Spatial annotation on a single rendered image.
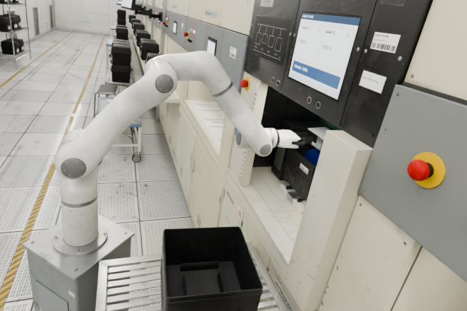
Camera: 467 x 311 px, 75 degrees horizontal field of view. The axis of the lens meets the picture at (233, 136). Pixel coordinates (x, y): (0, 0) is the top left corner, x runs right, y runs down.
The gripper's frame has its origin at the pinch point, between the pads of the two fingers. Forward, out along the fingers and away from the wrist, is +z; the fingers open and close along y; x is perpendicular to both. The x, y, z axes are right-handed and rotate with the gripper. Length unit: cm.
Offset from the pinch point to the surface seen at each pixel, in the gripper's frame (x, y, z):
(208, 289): -42, 33, -47
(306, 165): -9.6, 7.2, -1.2
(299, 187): -21.7, 5.2, -0.6
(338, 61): 38, 34, -21
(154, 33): -6, -466, -21
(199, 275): -42, 27, -49
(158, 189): -119, -148, -42
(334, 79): 33, 34, -21
